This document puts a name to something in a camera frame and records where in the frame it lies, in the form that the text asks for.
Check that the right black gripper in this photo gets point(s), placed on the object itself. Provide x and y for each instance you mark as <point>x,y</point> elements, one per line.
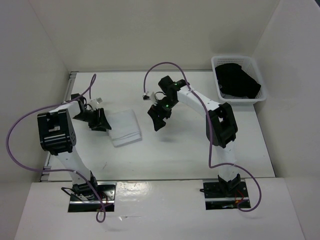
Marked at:
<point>158,122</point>

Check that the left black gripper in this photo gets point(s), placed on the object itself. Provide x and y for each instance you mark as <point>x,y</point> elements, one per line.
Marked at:
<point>102,121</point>

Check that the white skirt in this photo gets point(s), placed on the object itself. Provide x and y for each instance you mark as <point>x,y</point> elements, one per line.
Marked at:
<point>125,128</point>

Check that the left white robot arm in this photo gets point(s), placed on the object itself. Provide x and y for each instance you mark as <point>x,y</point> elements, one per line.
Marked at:
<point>58,137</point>

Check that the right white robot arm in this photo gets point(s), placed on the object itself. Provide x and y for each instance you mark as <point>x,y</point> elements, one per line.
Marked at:
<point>220,124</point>

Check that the black skirt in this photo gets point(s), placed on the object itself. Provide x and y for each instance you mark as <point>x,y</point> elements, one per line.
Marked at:
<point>233,81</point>

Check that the white plastic basket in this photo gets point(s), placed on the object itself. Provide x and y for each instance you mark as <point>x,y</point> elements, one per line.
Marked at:
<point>248,65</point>

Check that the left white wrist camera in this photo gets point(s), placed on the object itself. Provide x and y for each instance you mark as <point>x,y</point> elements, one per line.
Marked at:
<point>95,103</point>

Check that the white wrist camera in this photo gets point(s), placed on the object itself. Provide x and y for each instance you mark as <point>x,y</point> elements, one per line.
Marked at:
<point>95,103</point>
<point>149,96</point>

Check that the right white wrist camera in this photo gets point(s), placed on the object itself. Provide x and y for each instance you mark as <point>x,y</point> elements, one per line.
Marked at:
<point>149,96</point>

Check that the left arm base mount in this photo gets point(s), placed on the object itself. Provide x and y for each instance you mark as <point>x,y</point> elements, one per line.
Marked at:
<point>82,204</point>

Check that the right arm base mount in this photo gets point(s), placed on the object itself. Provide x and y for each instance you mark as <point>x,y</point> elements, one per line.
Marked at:
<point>223,195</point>

